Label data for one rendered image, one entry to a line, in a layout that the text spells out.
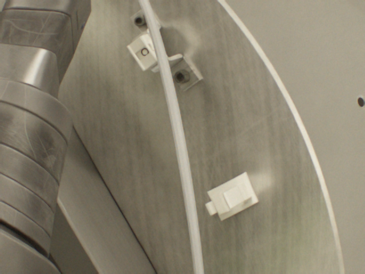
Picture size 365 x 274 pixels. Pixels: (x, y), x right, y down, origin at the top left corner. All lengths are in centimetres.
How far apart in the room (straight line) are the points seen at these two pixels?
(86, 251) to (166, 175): 6
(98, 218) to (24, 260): 14
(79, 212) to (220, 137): 7
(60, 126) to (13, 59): 4
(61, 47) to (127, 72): 9
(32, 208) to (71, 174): 12
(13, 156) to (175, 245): 15
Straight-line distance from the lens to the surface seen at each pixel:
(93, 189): 106
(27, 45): 96
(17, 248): 92
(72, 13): 96
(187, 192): 101
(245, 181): 104
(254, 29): 102
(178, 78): 104
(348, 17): 99
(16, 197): 93
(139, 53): 103
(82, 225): 104
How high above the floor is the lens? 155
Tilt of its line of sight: 10 degrees down
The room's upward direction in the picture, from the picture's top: 6 degrees counter-clockwise
